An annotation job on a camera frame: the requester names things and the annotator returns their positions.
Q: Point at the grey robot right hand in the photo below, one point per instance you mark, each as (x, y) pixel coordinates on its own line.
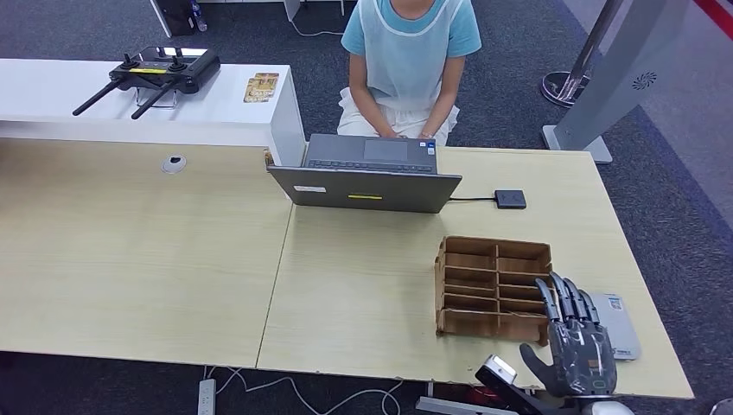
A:
(581, 361)

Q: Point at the person's right hand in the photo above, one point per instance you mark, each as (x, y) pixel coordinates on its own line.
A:
(390, 134)

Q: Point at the person's left hand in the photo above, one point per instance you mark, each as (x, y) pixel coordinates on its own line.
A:
(426, 136)

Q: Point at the white card reader pad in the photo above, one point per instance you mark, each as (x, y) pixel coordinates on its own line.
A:
(624, 332)

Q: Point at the person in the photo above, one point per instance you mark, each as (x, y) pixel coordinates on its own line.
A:
(409, 51)

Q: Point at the brown cardboard card organizer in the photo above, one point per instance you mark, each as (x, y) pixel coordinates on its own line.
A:
(487, 286)

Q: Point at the gold card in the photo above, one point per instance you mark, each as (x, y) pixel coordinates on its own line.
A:
(255, 94)

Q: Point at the grey laptop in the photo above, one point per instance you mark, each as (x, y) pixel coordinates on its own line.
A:
(366, 195)

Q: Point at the red object under desk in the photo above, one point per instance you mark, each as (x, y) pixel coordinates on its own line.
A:
(487, 395)

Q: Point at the small black square box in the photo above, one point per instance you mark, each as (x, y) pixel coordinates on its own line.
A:
(510, 199)

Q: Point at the white desk foot bar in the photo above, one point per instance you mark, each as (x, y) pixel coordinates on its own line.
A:
(452, 408)

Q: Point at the white table leg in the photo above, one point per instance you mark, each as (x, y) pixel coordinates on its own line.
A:
(292, 8)

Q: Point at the grey kiosk stand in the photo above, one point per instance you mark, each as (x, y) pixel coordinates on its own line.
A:
(624, 68)

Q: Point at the plastic water bottle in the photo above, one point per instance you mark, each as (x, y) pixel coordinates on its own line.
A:
(199, 20)

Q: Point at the black remote controller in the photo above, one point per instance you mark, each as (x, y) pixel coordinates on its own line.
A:
(172, 70)

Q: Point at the black computer tower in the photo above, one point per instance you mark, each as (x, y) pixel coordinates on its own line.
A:
(172, 17)

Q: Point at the white power strip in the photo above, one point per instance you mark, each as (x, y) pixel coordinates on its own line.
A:
(206, 398)

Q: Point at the white counter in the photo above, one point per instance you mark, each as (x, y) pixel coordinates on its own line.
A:
(57, 91)

